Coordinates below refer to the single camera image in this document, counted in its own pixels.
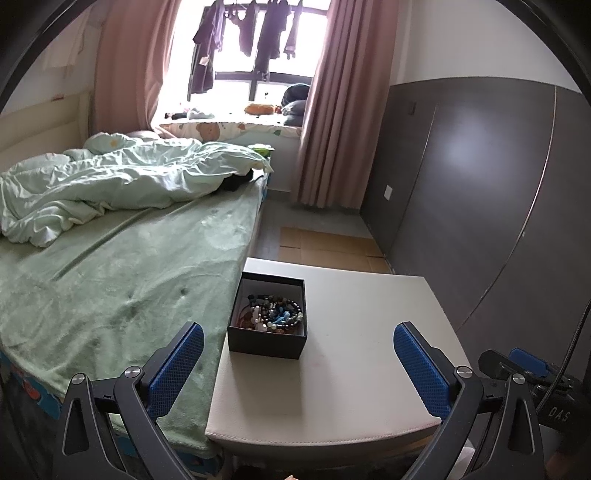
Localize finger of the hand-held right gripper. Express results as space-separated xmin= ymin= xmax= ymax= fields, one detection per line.
xmin=478 ymin=348 xmax=552 ymax=381

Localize navy blue pillow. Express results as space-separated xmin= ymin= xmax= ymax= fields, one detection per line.
xmin=283 ymin=83 xmax=311 ymax=104

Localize grey blue pillow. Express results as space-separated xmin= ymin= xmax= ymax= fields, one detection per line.
xmin=281 ymin=99 xmax=306 ymax=126

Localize cream padded headboard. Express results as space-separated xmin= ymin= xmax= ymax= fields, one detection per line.
xmin=0 ymin=90 xmax=95 ymax=160

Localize purple hanging shirt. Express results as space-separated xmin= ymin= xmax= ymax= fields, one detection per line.
xmin=191 ymin=0 xmax=225 ymax=95

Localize printed window seat cushion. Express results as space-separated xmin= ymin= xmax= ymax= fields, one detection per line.
xmin=159 ymin=121 xmax=303 ymax=140

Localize dark hanging garment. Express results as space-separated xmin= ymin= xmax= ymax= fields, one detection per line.
xmin=254 ymin=0 xmax=291 ymax=81
xmin=284 ymin=0 xmax=304 ymax=61

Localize beige covered air conditioner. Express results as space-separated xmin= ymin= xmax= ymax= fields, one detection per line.
xmin=58 ymin=14 xmax=90 ymax=70

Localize dark window frame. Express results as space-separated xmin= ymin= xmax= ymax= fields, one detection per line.
xmin=215 ymin=69 xmax=315 ymax=100

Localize purple hanging garment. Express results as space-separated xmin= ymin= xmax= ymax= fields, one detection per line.
xmin=237 ymin=0 xmax=259 ymax=58

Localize black jewelry box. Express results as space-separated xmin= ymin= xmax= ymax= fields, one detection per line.
xmin=227 ymin=271 xmax=308 ymax=360

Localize bed with green sheet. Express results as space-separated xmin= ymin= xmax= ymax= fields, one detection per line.
xmin=0 ymin=129 xmax=273 ymax=462

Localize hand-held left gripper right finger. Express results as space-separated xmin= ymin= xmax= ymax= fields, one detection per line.
xmin=392 ymin=322 xmax=548 ymax=480

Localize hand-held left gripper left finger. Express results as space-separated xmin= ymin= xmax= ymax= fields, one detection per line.
xmin=59 ymin=322 xmax=205 ymax=480

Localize mixed colour bead bracelet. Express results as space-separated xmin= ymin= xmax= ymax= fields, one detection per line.
xmin=249 ymin=293 xmax=305 ymax=330

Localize light green pillow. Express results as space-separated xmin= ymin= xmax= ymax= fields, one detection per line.
xmin=83 ymin=131 xmax=136 ymax=154

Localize light green quilt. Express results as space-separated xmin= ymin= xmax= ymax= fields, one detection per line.
xmin=0 ymin=138 xmax=273 ymax=249

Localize white side table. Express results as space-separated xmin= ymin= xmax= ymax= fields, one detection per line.
xmin=204 ymin=257 xmax=472 ymax=462

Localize pink curtain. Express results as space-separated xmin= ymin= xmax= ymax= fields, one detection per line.
xmin=288 ymin=0 xmax=400 ymax=210
xmin=95 ymin=0 xmax=181 ymax=139

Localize flat cardboard sheet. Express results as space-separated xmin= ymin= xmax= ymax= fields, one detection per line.
xmin=278 ymin=226 xmax=391 ymax=274

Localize black braided cable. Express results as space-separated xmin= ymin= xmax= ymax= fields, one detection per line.
xmin=536 ymin=298 xmax=591 ymax=409

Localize brown bead bracelet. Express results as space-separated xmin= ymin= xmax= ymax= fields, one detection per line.
xmin=232 ymin=302 xmax=254 ymax=329

